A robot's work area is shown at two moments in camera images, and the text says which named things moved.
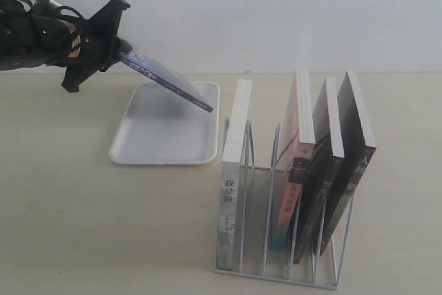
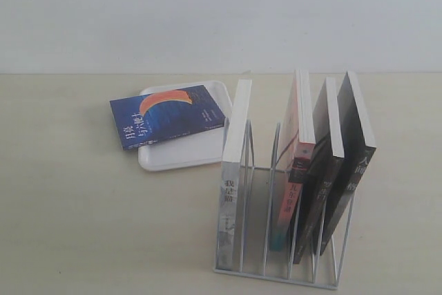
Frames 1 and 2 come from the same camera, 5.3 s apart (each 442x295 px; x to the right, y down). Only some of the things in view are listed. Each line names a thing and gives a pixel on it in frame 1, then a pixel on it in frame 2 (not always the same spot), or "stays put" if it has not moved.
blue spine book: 165,74 -> 146,118
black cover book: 359,147 stays put
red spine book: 298,153 stays put
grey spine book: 228,243 stays put
